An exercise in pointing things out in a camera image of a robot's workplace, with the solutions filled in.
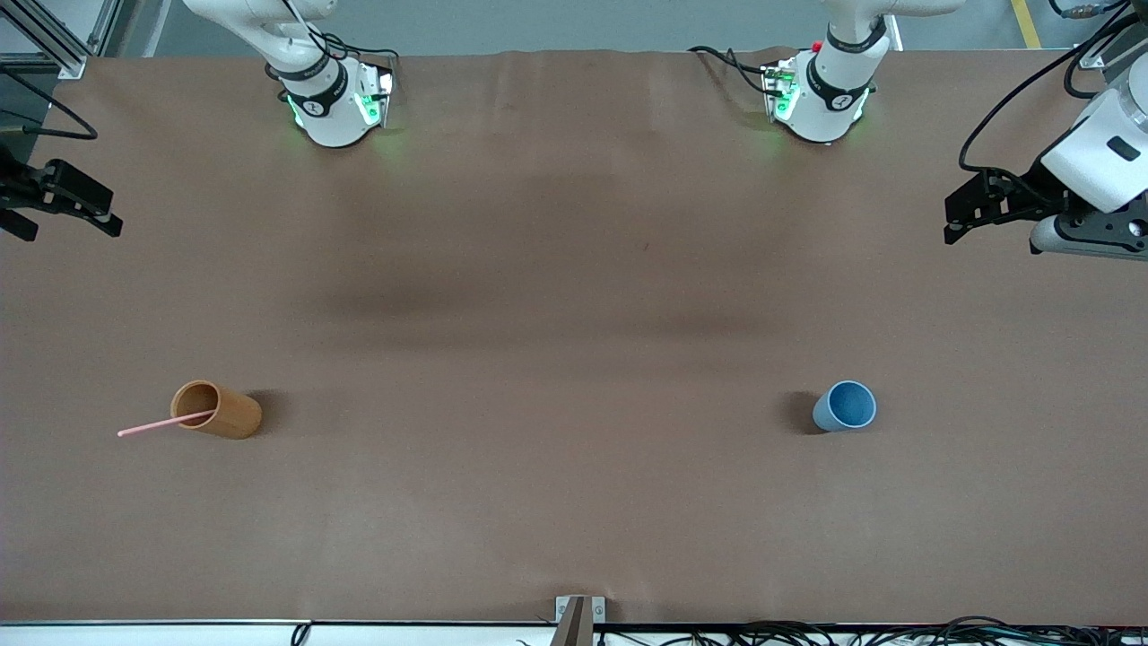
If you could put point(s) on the aluminium camera pole bracket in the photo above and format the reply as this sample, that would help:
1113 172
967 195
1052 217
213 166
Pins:
578 615

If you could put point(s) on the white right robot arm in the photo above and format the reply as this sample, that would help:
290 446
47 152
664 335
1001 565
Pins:
327 108

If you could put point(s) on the pink chopstick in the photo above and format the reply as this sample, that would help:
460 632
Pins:
148 427

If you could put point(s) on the brown cylindrical cup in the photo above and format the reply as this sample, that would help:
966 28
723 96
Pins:
231 414

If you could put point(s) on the aluminium frame post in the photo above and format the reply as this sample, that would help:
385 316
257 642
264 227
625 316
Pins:
112 22

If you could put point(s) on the blue cup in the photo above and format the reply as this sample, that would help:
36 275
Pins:
845 405

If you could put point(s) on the aluminium frame profile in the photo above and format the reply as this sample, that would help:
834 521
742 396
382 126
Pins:
54 40

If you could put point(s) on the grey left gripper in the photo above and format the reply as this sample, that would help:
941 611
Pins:
1019 192

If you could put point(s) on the aluminium corner bracket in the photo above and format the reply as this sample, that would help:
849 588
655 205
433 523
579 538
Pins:
1099 56

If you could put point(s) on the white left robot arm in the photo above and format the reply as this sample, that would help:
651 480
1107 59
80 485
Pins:
830 90

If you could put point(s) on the brown table cover sheet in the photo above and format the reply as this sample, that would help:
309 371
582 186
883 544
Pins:
574 467

